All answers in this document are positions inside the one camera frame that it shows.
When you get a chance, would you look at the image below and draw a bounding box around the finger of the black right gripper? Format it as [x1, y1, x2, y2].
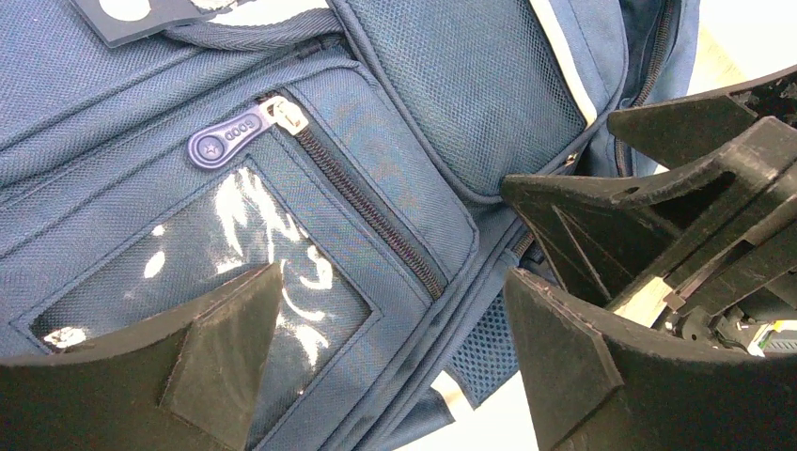
[501, 117, 796, 306]
[608, 66, 796, 169]

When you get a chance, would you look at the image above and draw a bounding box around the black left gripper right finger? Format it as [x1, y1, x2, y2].
[503, 269, 796, 450]

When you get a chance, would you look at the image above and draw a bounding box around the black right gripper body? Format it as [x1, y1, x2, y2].
[606, 193, 797, 359]

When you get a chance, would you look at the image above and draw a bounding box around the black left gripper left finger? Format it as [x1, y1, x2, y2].
[1, 264, 283, 450]

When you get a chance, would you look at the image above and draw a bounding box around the navy blue backpack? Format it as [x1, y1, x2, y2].
[1, 1, 700, 450]

